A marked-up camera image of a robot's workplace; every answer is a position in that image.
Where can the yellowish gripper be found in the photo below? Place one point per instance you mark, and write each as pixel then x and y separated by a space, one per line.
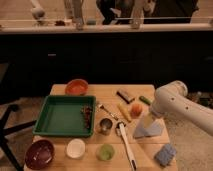
pixel 148 120

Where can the light blue towel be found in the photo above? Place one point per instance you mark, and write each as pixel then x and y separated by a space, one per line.
pixel 155 129

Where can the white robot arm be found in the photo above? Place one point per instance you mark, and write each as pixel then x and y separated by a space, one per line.
pixel 171 98

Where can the metal cup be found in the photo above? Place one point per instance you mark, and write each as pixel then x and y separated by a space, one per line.
pixel 106 126

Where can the green plastic cup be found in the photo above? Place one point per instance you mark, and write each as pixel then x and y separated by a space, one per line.
pixel 105 152

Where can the orange peach toy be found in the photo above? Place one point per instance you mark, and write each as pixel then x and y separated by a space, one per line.
pixel 136 110

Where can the green pepper toy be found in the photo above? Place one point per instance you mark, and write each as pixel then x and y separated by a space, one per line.
pixel 145 100

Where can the yellow corn toy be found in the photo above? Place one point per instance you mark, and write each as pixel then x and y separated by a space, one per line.
pixel 124 112

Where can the dark brush block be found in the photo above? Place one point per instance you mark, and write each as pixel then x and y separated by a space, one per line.
pixel 125 96

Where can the blue sponge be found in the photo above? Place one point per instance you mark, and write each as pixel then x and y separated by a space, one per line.
pixel 165 155

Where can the red grapes toy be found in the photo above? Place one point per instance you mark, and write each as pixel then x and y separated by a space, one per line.
pixel 87 115

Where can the orange bowl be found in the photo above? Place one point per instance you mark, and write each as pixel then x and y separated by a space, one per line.
pixel 76 87

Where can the white small bowl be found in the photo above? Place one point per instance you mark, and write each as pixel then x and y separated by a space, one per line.
pixel 76 149

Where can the green plastic tray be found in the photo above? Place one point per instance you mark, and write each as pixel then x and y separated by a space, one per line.
pixel 61 116

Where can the maroon bowl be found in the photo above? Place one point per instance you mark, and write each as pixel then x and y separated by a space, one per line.
pixel 39 155

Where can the white handled spatula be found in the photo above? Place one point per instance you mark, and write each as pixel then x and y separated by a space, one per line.
pixel 121 127

